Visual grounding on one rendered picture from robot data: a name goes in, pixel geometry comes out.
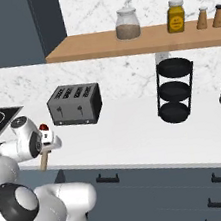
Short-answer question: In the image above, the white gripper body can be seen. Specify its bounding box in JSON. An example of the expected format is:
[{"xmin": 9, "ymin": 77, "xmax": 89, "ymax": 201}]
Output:
[{"xmin": 39, "ymin": 128, "xmax": 64, "ymax": 156}]

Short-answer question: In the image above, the open dark blue drawer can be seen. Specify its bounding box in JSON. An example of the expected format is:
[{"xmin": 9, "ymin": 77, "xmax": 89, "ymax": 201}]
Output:
[{"xmin": 19, "ymin": 162, "xmax": 67, "ymax": 195}]

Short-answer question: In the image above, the dark blue drawer front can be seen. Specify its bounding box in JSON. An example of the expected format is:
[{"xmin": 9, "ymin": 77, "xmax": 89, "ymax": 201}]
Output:
[
  {"xmin": 176, "ymin": 161, "xmax": 221, "ymax": 200},
  {"xmin": 62, "ymin": 152, "xmax": 184, "ymax": 208},
  {"xmin": 84, "ymin": 167, "xmax": 221, "ymax": 221}
]

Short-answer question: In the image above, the grey four-slot toaster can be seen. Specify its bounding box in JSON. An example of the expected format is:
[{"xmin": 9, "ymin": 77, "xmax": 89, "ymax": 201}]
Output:
[{"xmin": 43, "ymin": 79, "xmax": 106, "ymax": 132}]

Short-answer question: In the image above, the black three-tier stand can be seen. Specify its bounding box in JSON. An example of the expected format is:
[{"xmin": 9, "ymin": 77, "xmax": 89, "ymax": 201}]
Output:
[{"xmin": 148, "ymin": 54, "xmax": 203, "ymax": 127}]

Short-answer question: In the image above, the glass jar with brown powder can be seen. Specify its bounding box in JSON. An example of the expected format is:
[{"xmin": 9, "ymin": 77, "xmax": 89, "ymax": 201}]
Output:
[{"xmin": 112, "ymin": 5, "xmax": 144, "ymax": 43}]

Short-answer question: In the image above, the yellow jar with white lid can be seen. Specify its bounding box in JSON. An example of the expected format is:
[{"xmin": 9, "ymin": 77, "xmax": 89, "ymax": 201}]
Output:
[{"xmin": 162, "ymin": 0, "xmax": 189, "ymax": 35}]

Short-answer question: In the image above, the wooden shaker with white cap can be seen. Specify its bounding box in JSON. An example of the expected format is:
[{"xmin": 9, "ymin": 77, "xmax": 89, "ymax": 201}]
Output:
[{"xmin": 193, "ymin": 5, "xmax": 212, "ymax": 31}]

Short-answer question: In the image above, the wooden shaker with black cap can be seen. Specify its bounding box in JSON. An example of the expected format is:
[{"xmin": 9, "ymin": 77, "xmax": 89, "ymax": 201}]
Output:
[{"xmin": 208, "ymin": 3, "xmax": 221, "ymax": 29}]

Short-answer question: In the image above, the wooden wall shelf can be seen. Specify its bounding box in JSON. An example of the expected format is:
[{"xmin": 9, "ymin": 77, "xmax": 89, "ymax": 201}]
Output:
[{"xmin": 42, "ymin": 11, "xmax": 221, "ymax": 75}]

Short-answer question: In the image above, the dark blue wall cupboard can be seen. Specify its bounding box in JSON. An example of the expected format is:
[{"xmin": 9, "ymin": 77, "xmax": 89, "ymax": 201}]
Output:
[{"xmin": 0, "ymin": 0, "xmax": 72, "ymax": 71}]

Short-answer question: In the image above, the white wall socket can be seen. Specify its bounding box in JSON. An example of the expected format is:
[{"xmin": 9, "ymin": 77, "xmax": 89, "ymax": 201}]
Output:
[{"xmin": 153, "ymin": 51, "xmax": 171, "ymax": 66}]

